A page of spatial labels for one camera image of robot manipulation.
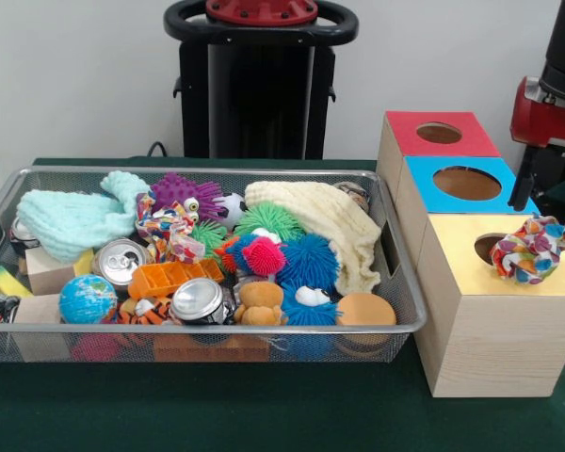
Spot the silver mesh bin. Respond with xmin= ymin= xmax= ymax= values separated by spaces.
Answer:
xmin=0 ymin=165 xmax=428 ymax=363

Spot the pink spiky ball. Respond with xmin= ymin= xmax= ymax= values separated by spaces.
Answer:
xmin=242 ymin=236 xmax=288 ymax=277

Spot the cream cloth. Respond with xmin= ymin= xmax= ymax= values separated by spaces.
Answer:
xmin=243 ymin=180 xmax=382 ymax=296

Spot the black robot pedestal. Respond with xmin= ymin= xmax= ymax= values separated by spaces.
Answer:
xmin=163 ymin=0 xmax=360 ymax=160

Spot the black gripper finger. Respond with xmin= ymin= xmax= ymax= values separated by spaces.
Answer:
xmin=508 ymin=143 xmax=541 ymax=212

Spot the mint green cloth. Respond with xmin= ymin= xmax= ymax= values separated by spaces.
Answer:
xmin=16 ymin=169 xmax=151 ymax=264

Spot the orange plush toy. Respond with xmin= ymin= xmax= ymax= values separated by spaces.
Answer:
xmin=234 ymin=281 xmax=287 ymax=327

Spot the small soccer ball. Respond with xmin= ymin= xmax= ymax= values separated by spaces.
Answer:
xmin=214 ymin=191 xmax=249 ymax=230

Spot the orange plastic crate toy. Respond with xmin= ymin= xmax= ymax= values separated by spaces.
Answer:
xmin=128 ymin=257 xmax=226 ymax=300

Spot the colourful knotted rope toy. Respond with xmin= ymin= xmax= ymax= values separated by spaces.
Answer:
xmin=135 ymin=191 xmax=204 ymax=265
xmin=488 ymin=214 xmax=565 ymax=286

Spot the purple spiky ball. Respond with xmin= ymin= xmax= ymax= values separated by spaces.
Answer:
xmin=149 ymin=171 xmax=225 ymax=222

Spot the wooden box with three holes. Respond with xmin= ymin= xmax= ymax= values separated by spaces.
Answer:
xmin=375 ymin=110 xmax=565 ymax=399

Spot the blue spiky ball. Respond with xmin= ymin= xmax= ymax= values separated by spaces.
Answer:
xmin=280 ymin=234 xmax=341 ymax=283

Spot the blue globe ball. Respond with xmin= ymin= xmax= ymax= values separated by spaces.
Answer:
xmin=57 ymin=274 xmax=119 ymax=325

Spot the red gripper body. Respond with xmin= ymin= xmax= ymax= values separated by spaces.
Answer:
xmin=508 ymin=75 xmax=565 ymax=152

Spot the silver drink can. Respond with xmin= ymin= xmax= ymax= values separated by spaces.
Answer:
xmin=170 ymin=277 xmax=227 ymax=326
xmin=93 ymin=238 xmax=151 ymax=289

